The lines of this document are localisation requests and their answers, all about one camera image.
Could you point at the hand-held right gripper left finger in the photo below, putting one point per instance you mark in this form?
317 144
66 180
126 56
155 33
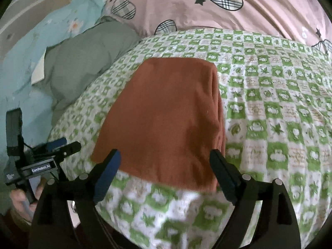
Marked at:
106 179

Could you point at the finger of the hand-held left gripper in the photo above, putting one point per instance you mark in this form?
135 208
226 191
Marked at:
57 144
68 149

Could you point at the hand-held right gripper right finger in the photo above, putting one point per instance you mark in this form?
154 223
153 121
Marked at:
227 176

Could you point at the orange knit sweater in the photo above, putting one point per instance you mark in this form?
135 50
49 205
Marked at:
160 119

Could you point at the person's left hand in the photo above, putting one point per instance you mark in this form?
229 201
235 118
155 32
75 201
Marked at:
20 202

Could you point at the green checkered bed sheet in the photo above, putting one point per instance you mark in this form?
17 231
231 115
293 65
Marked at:
272 124

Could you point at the grey-green pillow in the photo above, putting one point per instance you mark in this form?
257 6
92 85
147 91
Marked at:
85 59

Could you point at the light blue floral cloth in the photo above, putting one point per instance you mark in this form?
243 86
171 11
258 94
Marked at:
28 51

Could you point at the beige headboard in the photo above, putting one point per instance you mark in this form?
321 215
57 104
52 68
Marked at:
33 7

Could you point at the pink quilt with plaid hearts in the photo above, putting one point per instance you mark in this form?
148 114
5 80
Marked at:
233 13

